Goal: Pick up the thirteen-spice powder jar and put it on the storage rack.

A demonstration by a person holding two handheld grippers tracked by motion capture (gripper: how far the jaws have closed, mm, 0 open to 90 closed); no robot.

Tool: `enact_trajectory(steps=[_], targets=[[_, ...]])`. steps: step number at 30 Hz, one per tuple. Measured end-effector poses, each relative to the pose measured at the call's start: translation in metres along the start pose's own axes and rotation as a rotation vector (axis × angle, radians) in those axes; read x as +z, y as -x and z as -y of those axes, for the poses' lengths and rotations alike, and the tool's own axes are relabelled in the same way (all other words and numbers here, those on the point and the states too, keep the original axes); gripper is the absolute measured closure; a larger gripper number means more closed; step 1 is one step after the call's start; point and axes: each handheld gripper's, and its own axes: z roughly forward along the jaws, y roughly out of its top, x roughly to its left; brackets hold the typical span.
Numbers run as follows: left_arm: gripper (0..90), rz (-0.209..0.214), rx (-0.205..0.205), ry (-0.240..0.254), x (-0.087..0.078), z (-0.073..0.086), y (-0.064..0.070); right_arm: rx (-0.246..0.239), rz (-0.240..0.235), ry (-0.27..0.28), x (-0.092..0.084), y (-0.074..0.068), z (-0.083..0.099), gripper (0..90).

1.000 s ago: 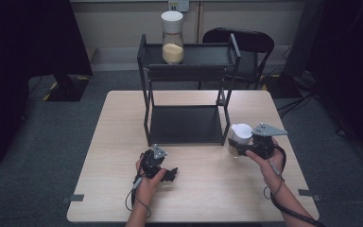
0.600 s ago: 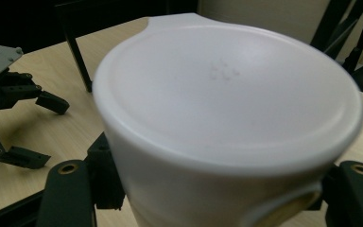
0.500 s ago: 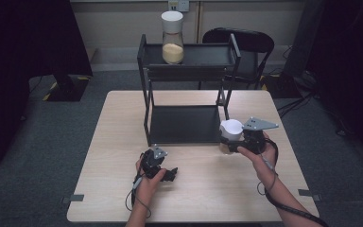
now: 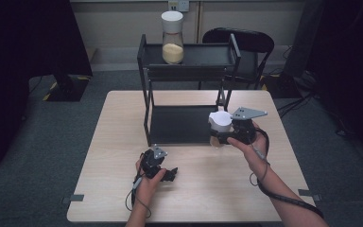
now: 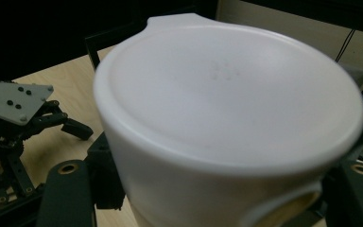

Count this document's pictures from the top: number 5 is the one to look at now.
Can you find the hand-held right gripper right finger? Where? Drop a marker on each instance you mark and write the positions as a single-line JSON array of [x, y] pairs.
[[317, 212]]

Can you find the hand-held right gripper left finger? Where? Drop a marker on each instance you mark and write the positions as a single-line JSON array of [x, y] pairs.
[[105, 176]]

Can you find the white plastic cup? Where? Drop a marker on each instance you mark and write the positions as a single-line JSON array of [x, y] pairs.
[[227, 126]]

